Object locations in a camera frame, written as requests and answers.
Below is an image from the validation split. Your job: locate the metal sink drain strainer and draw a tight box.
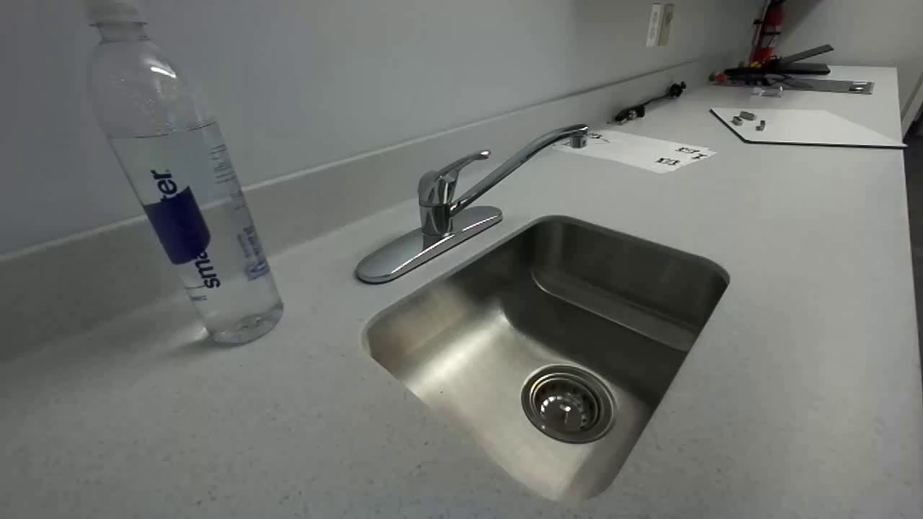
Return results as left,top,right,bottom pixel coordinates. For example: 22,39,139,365
518,360,621,448

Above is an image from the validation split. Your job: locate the chrome sink faucet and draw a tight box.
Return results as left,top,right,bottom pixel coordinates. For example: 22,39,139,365
351,122,590,288

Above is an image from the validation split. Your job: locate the grey metal ruler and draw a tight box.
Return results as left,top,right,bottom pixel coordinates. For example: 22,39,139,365
766,75,876,98

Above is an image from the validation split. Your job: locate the white paper with printed markers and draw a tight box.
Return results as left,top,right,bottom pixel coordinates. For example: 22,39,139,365
560,128,714,177

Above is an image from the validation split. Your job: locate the red clamp tool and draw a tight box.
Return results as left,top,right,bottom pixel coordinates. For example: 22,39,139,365
748,0,786,69

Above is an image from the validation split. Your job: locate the white wall outlet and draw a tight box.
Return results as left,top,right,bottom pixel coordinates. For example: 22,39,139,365
642,0,677,50

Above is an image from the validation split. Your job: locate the clear plastic water bottle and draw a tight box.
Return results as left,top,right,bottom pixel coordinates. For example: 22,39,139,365
84,0,285,346

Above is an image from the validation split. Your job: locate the stainless steel sink basin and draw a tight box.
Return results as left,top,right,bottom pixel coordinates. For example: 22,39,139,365
361,215,732,506

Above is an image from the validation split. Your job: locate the white flat board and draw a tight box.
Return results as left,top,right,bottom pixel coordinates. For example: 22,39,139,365
707,105,909,153

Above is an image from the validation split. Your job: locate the black rod tool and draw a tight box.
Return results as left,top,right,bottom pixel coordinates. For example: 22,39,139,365
612,78,688,128

